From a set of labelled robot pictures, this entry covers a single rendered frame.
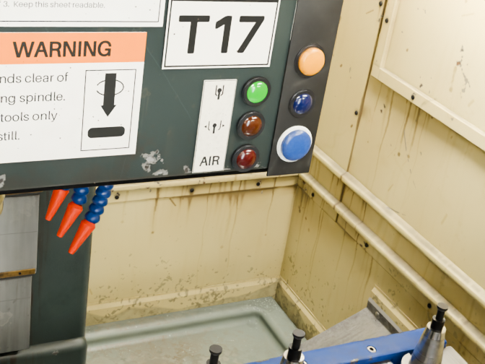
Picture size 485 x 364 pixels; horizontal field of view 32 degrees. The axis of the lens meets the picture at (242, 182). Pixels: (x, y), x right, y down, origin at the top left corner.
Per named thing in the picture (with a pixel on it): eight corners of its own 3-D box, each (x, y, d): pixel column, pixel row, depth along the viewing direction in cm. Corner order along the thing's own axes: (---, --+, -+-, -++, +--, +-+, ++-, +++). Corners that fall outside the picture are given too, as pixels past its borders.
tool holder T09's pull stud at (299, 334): (296, 350, 103) (302, 327, 102) (303, 359, 102) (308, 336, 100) (284, 352, 103) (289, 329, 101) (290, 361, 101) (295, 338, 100)
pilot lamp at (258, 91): (268, 104, 73) (271, 80, 72) (245, 105, 72) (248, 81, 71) (264, 101, 73) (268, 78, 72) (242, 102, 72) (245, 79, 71)
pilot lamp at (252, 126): (262, 138, 74) (265, 115, 73) (239, 139, 73) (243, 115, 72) (258, 135, 75) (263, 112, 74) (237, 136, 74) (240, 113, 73)
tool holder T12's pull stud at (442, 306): (439, 323, 113) (445, 301, 112) (444, 330, 112) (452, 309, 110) (427, 323, 113) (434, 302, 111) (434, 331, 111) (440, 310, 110)
